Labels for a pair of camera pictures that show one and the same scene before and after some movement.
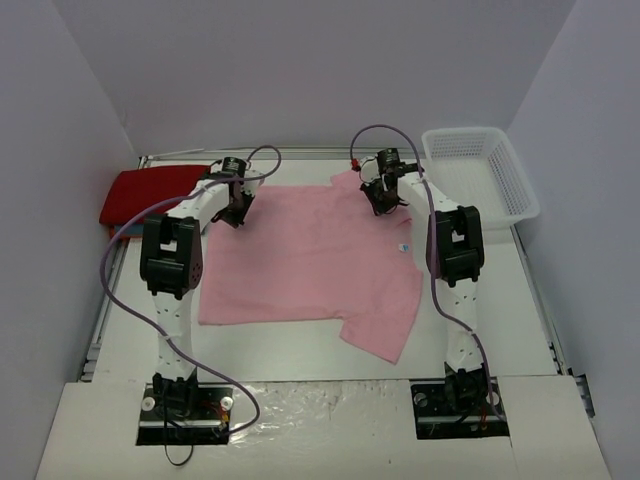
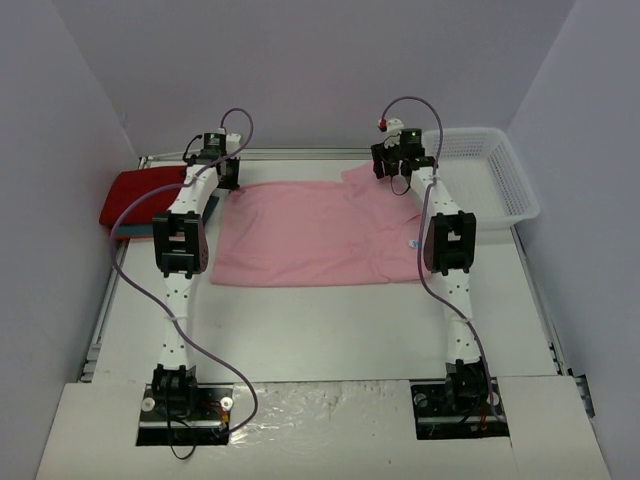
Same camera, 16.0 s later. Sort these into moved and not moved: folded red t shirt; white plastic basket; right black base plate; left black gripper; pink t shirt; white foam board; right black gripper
Moved: right black gripper; pink t shirt; left black gripper
Not moved: white plastic basket; white foam board; folded red t shirt; right black base plate
